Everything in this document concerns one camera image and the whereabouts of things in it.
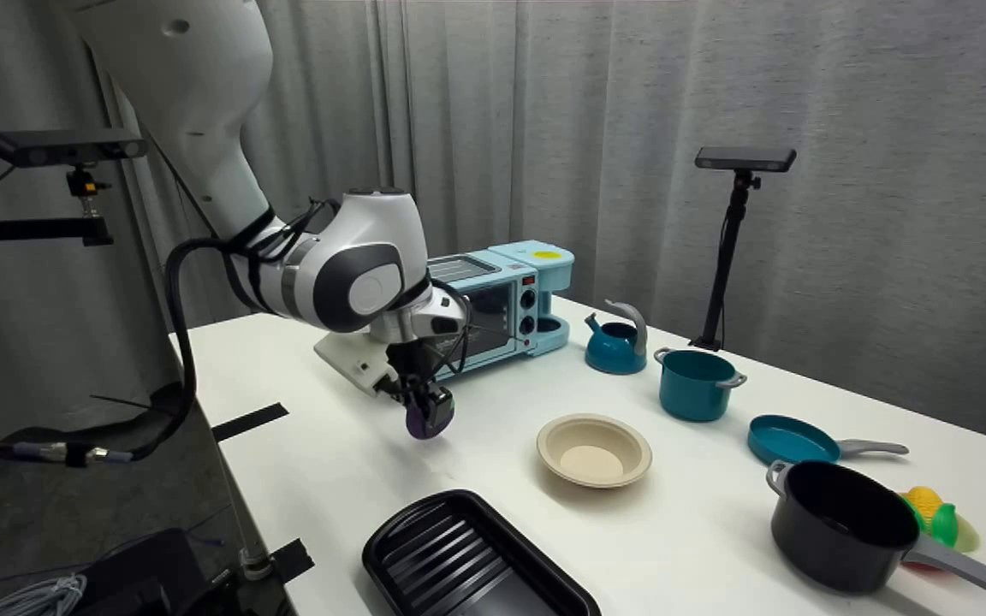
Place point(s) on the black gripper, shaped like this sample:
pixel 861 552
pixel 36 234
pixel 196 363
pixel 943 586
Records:
pixel 425 331

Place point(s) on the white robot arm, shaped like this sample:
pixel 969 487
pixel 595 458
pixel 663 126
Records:
pixel 288 207

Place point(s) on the cream white bowl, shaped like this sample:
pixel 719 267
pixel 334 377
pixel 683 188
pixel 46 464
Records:
pixel 595 451

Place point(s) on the teal toy pot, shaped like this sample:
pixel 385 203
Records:
pixel 695 383

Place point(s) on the teal toy frying pan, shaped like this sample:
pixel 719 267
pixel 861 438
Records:
pixel 794 438

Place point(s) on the yellow green toy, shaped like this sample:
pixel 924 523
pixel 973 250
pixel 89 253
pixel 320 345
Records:
pixel 940 513

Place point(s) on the light blue toaster oven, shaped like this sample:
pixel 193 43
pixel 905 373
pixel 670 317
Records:
pixel 504 294

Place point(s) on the short black tape strip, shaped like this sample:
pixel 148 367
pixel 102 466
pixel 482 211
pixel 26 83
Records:
pixel 250 420

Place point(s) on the black ribbed tray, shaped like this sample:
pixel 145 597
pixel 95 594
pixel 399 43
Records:
pixel 469 560

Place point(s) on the long black tape strip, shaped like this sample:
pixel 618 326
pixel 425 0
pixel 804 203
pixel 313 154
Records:
pixel 288 561

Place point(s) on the black tripod stand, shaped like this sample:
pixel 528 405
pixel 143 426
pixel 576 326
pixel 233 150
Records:
pixel 730 250

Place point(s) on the black camera bar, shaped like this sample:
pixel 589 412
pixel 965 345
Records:
pixel 745 159
pixel 65 145

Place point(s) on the black camera clamp mount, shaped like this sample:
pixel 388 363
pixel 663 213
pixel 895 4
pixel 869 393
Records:
pixel 36 228

